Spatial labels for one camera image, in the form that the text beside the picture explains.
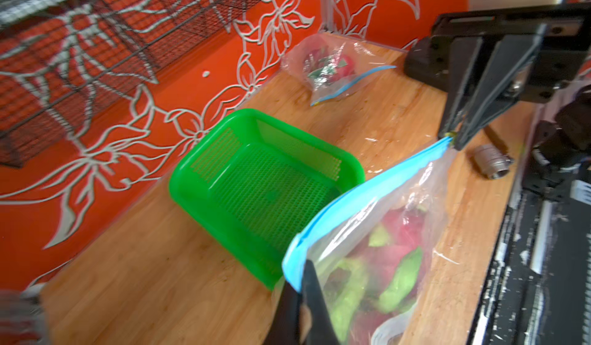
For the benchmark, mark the black wire wall basket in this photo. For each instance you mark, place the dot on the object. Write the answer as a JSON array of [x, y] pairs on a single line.
[[63, 62]]

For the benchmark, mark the dragon fruit in far bag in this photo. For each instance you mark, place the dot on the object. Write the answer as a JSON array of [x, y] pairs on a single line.
[[328, 64]]

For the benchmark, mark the clear zip-top bag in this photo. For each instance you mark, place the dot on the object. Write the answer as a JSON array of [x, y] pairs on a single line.
[[342, 229], [367, 65]]

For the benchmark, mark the pink dragon fruit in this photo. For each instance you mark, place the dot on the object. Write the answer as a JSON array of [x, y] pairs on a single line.
[[347, 295], [396, 243]]

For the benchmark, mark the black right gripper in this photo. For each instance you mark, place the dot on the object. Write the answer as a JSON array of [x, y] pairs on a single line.
[[487, 59]]

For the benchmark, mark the green plastic perforated basket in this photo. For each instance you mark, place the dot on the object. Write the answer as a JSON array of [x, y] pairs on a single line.
[[254, 182]]

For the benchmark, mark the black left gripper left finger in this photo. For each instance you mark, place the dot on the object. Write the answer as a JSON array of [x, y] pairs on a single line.
[[285, 326]]

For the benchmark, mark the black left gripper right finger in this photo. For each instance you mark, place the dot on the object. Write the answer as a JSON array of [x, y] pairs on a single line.
[[320, 325]]

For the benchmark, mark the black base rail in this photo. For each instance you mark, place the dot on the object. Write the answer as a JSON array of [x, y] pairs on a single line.
[[537, 287]]

